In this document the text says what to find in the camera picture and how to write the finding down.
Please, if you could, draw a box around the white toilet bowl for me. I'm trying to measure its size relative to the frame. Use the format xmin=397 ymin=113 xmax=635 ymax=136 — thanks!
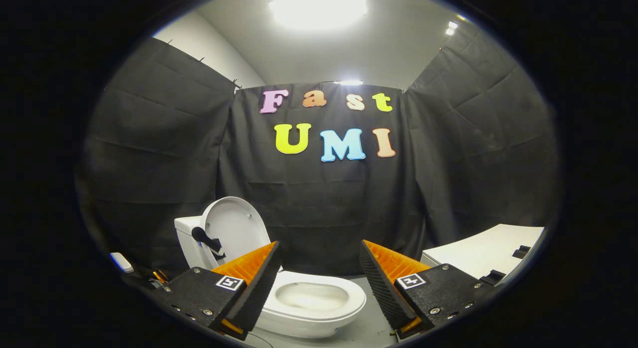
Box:
xmin=248 ymin=270 xmax=367 ymax=339

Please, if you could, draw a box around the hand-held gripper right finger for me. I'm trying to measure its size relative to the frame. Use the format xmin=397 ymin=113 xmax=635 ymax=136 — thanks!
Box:
xmin=359 ymin=239 xmax=501 ymax=340

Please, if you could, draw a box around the thin black floor cable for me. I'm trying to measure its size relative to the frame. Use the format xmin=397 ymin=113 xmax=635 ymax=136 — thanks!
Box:
xmin=246 ymin=330 xmax=275 ymax=348

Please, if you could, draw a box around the grey louvred cabinet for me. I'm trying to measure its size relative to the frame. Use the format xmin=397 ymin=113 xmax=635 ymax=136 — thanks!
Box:
xmin=421 ymin=224 xmax=545 ymax=289

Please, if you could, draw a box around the bright ceiling light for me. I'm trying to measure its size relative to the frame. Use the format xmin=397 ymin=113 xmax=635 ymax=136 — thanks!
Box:
xmin=269 ymin=0 xmax=369 ymax=31

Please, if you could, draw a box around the white toilet lid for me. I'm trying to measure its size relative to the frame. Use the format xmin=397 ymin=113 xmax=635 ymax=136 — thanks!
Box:
xmin=200 ymin=196 xmax=273 ymax=270

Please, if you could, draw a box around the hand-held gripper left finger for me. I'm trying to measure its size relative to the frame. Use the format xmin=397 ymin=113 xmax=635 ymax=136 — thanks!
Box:
xmin=149 ymin=241 xmax=283 ymax=341

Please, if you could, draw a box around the small white device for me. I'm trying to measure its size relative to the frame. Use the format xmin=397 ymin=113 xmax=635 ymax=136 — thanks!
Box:
xmin=109 ymin=252 xmax=135 ymax=274

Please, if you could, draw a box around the black round lid handle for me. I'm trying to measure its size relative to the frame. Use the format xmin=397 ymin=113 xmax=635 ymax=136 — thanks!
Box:
xmin=191 ymin=226 xmax=226 ymax=260

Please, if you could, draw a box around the black backdrop cloth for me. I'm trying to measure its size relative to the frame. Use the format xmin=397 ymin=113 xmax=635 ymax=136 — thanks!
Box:
xmin=75 ymin=29 xmax=560 ymax=289

